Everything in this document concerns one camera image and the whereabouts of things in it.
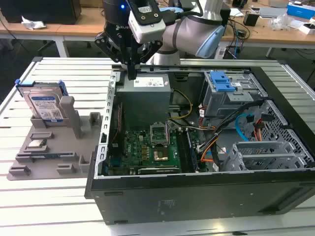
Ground orange wire with plug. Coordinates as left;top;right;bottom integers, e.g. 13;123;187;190
253;118;266;142

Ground large black box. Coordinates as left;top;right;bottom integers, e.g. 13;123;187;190
0;0;82;26

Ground blue cardboard box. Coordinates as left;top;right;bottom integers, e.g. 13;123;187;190
286;1;315;19

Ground hard disk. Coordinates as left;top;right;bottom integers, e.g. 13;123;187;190
15;79;68;124

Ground RAM stick in slot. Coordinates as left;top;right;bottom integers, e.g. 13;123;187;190
185;129;199;173

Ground orange flat wire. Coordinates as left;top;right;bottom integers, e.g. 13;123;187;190
200;141;222;163

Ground blue plastic latch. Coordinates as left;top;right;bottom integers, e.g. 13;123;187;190
210;70;237;92

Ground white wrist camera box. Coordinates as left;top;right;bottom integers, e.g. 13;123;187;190
127;0;166;44

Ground wire locking lever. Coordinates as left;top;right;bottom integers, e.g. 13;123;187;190
165;121;172;146

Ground blue wire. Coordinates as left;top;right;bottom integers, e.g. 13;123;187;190
235;114;254;142

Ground metal socket cover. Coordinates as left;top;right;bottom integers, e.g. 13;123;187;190
150;122;169;147

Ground small black cube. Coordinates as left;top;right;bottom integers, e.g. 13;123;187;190
243;12;260;28

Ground black RAM slot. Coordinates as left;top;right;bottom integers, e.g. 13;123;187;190
177;131;189;173

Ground red wire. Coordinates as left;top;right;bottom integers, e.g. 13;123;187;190
111;103;124;146

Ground grey flat device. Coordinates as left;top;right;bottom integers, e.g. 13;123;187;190
259;7;288;19

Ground black graphics card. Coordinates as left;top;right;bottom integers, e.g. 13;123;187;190
136;167;182;176

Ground grey parts rack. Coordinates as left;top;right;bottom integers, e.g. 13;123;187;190
7;95;104;181

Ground wooden desk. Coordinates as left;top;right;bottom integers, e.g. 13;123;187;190
0;0;315;59

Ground black cable bundle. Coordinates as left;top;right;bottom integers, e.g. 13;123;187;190
196;99;267;152

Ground grey drive cage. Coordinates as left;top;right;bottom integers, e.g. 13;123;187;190
200;70;268;119

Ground grey disk bay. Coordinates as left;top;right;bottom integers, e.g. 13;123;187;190
224;151;308;172
232;141;294;158

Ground clear plastic bag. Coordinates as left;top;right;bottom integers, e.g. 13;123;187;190
268;13;300;31

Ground small white box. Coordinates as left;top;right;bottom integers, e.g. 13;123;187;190
298;22;315;35

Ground black PC case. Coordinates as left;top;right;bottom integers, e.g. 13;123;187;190
84;64;315;226

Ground yellow wires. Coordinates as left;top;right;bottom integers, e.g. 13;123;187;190
168;88;194;121

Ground green motherboard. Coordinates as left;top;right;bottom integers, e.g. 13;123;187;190
108;129;200;173

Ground CPU socket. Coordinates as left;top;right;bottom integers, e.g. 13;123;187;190
153;147;169;164

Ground silver CPU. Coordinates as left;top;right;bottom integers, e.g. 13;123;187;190
27;139;48;148

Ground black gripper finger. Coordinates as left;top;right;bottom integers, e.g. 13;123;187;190
94;31;133;80
132;40;163;80

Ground grey power supply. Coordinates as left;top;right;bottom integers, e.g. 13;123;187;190
115;73;172;130

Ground white crumpled paper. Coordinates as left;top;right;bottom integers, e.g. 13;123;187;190
21;16;47;31

